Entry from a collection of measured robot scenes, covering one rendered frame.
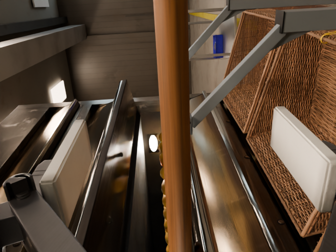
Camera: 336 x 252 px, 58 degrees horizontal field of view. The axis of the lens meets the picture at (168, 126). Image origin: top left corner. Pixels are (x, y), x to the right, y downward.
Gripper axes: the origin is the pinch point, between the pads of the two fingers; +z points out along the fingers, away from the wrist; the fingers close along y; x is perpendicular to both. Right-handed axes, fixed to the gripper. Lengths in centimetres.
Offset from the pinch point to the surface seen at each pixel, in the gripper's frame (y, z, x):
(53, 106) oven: -68, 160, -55
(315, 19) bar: 31, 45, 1
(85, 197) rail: -24, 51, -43
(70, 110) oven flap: -52, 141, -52
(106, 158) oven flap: -21, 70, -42
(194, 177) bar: 3.4, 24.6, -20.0
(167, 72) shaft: -0.4, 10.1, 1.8
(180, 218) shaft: 0.2, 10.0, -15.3
